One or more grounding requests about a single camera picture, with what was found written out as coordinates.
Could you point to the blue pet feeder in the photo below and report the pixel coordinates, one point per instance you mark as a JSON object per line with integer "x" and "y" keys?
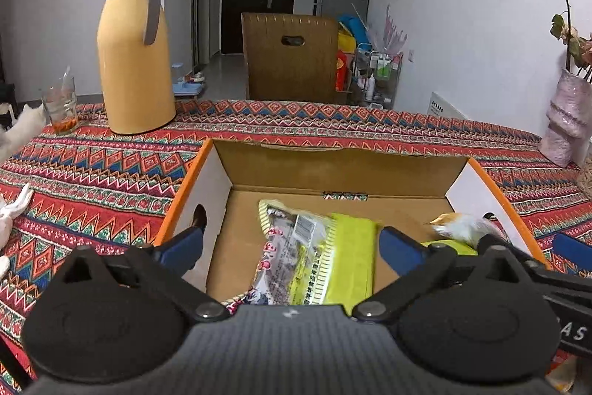
{"x": 187, "y": 87}

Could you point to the red gift box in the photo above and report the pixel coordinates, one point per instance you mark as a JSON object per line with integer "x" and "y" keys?
{"x": 341, "y": 71}

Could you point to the yellow thermos jug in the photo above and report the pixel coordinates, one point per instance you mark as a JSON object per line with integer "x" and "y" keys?
{"x": 134, "y": 66}

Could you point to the pink ribbed vase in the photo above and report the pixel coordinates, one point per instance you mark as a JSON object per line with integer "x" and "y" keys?
{"x": 566, "y": 122}

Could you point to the white dog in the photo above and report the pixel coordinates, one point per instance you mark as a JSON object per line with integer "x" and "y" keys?
{"x": 21, "y": 131}

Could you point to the white wall outlet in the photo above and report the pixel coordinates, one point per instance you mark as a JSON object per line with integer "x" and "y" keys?
{"x": 409, "y": 56}

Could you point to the black chair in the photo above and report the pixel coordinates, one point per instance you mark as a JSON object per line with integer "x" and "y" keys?
{"x": 7, "y": 103}

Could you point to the blue rolled mat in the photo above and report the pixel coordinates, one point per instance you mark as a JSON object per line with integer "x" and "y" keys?
{"x": 354, "y": 28}

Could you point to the orange cracker snack packet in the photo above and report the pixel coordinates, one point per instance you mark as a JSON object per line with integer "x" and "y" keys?
{"x": 455, "y": 226}

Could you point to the orange red cardboard box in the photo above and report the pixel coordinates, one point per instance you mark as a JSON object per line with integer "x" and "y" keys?
{"x": 323, "y": 170}

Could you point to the green snack packet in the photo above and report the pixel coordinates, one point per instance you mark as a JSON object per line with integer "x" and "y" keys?
{"x": 451, "y": 248}
{"x": 342, "y": 256}

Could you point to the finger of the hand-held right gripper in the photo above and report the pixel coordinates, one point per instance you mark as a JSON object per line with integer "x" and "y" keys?
{"x": 573, "y": 249}
{"x": 494, "y": 234}

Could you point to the yellow bag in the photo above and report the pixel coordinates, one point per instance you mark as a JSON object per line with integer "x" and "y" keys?
{"x": 346, "y": 42}

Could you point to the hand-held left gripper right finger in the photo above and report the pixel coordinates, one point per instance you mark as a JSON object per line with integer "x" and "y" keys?
{"x": 400, "y": 251}

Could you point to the glass cup with drink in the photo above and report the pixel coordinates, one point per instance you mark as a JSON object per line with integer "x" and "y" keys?
{"x": 60, "y": 108}

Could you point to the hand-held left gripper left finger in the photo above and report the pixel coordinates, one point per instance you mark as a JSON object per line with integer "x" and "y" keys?
{"x": 182, "y": 249}

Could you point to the woven basket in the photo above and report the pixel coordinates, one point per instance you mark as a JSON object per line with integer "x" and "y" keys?
{"x": 586, "y": 177}

